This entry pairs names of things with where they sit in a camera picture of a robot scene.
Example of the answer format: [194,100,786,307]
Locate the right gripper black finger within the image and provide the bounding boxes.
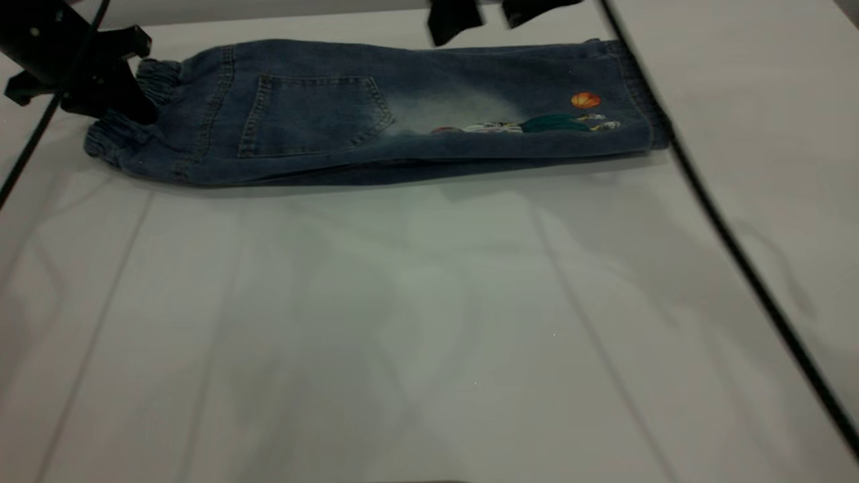
[427,0,484,48]
[502,0,585,29]

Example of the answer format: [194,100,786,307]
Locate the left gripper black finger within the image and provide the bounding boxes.
[97,25,152,60]
[60,64,158,125]

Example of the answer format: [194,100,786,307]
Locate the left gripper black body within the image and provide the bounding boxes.
[0,0,101,107]

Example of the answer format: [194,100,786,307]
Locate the blue denim pants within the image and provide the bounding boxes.
[84,38,672,189]

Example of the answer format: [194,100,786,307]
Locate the left arm braided black cable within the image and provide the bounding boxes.
[0,0,111,209]

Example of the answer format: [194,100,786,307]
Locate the arm braided black cable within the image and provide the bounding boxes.
[0,0,111,209]
[597,0,859,460]

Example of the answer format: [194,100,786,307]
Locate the right arm braided black cable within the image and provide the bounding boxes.
[597,0,859,460]

